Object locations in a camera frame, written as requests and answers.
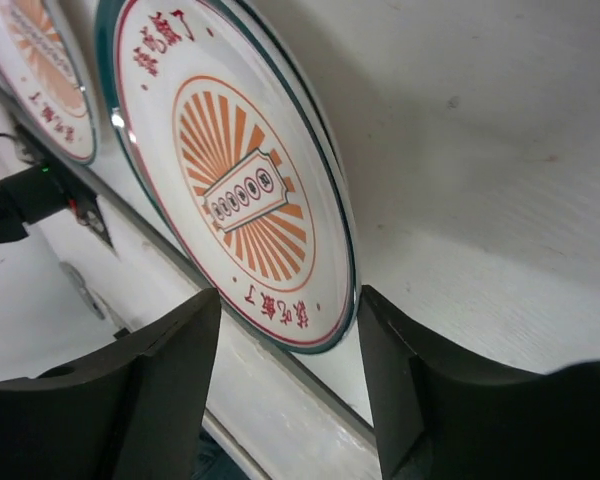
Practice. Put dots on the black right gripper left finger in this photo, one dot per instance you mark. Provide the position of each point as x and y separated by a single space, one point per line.
130 410

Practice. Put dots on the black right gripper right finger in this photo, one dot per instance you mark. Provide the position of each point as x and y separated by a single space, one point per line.
441 411

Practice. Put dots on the orange sunburst plate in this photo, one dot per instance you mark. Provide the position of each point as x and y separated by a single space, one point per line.
228 143
42 68

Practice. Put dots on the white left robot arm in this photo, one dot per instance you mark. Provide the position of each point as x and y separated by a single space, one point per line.
46 187

